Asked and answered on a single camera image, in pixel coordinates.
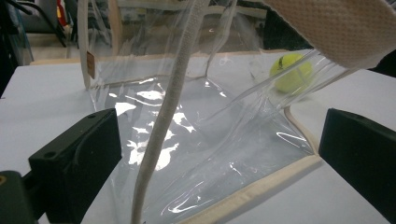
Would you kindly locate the clear plastic tote bag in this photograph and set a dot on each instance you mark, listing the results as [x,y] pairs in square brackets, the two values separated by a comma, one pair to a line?
[218,133]

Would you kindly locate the yellow tennis ball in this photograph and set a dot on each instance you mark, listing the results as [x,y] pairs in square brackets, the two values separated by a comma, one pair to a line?
[291,73]

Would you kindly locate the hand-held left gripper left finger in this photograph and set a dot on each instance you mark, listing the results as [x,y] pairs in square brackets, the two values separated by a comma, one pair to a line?
[77,165]

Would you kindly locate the black metal stand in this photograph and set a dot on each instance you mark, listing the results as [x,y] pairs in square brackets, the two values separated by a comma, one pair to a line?
[34,15]

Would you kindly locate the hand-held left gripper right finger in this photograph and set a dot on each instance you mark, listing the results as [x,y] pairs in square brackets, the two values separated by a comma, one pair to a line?
[361,155]

